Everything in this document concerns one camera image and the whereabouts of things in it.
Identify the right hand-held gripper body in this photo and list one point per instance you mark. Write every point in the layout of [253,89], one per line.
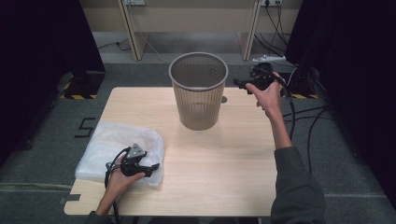
[261,74]

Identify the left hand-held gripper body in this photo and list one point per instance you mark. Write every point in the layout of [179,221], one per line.
[134,161]

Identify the grey tape strip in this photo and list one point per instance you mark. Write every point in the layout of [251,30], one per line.
[70,198]

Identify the white plastic bag blue hem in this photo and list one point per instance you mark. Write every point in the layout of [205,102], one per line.
[99,149]

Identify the black curtain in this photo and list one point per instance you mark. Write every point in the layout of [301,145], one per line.
[358,77]
[37,62]

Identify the person's right hand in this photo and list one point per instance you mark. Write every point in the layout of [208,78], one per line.
[269,99]

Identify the beige wooden desk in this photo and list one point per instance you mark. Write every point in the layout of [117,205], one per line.
[193,18]

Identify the striped black stand base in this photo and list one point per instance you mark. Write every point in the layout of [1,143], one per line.
[303,88]
[82,87]

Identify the white wall socket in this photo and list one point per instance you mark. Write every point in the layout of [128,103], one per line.
[271,2]
[134,2]

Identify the beige ribbed trash bin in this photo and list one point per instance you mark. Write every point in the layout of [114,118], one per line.
[199,105]

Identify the person's left hand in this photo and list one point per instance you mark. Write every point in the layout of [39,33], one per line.
[120,186]

